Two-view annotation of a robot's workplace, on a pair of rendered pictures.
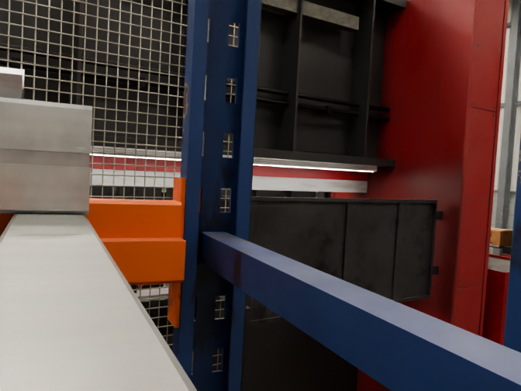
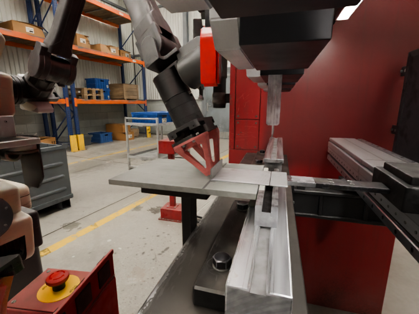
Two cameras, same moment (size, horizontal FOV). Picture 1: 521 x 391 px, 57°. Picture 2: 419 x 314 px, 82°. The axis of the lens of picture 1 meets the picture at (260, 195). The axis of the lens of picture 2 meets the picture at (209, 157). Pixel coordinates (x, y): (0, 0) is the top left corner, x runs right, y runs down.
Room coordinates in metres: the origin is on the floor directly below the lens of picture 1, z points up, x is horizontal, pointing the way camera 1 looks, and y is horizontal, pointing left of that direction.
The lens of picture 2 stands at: (1.90, 0.53, 1.13)
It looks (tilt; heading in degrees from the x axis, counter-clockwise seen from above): 12 degrees down; 319
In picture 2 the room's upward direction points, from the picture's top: straight up
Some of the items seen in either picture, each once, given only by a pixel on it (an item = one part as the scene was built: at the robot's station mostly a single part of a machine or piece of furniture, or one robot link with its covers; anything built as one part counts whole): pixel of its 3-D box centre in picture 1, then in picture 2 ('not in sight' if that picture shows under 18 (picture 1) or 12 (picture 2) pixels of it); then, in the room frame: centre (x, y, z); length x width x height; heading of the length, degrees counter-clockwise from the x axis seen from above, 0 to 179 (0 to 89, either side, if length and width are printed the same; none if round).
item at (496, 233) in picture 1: (498, 237); not in sight; (3.48, -1.73, 1.04); 0.30 x 0.26 x 0.12; 114
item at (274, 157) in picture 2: not in sight; (274, 157); (2.45, -0.29, 0.92); 0.50 x 0.06 x 0.10; 123
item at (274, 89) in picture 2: not in sight; (274, 106); (2.15, 0.17, 1.13); 0.10 x 0.02 x 0.10; 123
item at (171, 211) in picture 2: not in sight; (171, 178); (3.87, -0.68, 0.41); 0.25 x 0.20 x 0.83; 33
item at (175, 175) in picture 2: not in sight; (194, 174); (2.27, 0.25, 1.00); 0.26 x 0.18 x 0.01; 33
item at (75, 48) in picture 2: not in sight; (101, 75); (9.52, -1.91, 1.95); 2.70 x 0.99 x 3.90; 114
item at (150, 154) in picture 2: not in sight; (159, 144); (5.37, -1.40, 0.47); 0.90 x 0.66 x 0.95; 114
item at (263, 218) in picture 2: not in sight; (269, 190); (2.13, 0.19, 0.99); 0.20 x 0.03 x 0.03; 123
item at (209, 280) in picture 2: not in sight; (234, 238); (2.17, 0.23, 0.89); 0.30 x 0.05 x 0.03; 123
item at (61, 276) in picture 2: not in sight; (58, 282); (2.40, 0.49, 0.79); 0.04 x 0.04 x 0.04
